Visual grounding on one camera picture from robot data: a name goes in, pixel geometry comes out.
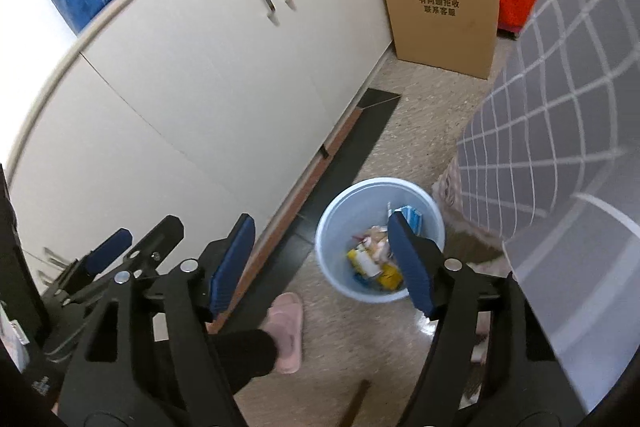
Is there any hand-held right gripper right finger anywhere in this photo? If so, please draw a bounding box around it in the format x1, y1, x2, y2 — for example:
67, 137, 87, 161
387, 211, 560, 427

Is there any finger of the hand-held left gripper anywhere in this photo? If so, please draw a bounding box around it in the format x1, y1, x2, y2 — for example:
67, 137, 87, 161
102, 215, 185, 280
65, 228, 134, 288

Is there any yellow blue carton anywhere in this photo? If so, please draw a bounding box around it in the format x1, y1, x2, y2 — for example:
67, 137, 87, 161
347, 244, 383, 280

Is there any pink slipper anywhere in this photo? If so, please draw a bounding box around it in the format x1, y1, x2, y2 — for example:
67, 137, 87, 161
262, 292, 305, 375

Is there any person's black trouser leg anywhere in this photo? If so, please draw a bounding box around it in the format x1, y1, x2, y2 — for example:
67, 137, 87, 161
207, 329, 281, 395

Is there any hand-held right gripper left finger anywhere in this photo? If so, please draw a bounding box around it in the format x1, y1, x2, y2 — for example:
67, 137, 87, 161
59, 213, 257, 427

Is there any pink printed table skirt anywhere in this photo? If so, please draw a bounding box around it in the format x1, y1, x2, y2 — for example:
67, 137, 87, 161
430, 157, 511, 268

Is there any blue plastic bucket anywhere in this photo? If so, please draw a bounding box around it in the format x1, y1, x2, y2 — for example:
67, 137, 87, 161
314, 177, 447, 305

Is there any grey checked tablecloth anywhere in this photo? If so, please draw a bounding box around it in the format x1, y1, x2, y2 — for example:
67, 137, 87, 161
452, 0, 640, 413

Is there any white floor cabinet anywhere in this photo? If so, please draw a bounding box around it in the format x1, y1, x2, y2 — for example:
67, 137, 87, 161
0, 0, 401, 323

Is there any black flat panel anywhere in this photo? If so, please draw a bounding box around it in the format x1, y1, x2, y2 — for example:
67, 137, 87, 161
0, 162, 48, 358

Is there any blue white carton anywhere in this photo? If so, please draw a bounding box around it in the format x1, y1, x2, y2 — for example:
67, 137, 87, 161
395, 204, 426, 238

